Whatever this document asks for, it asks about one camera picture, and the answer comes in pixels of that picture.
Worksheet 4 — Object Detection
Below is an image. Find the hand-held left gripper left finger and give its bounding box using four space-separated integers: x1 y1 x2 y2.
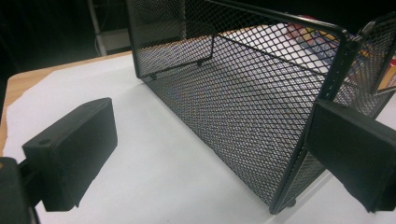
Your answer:
18 97 119 213

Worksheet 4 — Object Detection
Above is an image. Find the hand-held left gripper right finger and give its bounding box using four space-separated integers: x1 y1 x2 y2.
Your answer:
304 99 396 214

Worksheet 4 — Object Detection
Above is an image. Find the black wire mesh basket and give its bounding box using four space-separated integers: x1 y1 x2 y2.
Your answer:
125 0 396 216

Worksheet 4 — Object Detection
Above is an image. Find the colourful printed box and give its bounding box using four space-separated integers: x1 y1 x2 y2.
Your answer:
284 14 396 91

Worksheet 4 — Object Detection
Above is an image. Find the grey metal stand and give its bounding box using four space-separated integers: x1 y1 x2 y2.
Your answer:
87 0 132 56

